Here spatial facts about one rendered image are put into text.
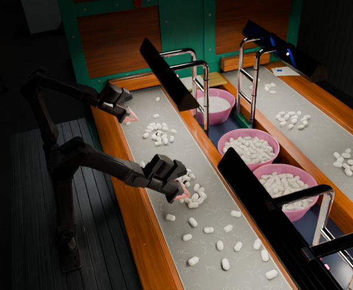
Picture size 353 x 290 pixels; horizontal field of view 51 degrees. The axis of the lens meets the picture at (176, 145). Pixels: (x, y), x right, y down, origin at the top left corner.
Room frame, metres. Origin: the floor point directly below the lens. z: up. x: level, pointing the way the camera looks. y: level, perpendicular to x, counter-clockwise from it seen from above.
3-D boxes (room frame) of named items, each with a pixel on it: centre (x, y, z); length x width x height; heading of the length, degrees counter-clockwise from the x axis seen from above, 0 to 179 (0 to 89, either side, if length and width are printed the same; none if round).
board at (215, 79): (1.93, -0.13, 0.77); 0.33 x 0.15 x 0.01; 106
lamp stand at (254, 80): (1.60, -0.43, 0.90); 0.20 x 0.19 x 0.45; 16
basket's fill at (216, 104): (1.72, -0.19, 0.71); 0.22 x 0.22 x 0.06
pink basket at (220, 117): (1.72, -0.19, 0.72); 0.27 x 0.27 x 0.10
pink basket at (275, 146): (1.29, -0.32, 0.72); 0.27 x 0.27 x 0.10
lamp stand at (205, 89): (1.49, -0.05, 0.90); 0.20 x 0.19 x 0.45; 16
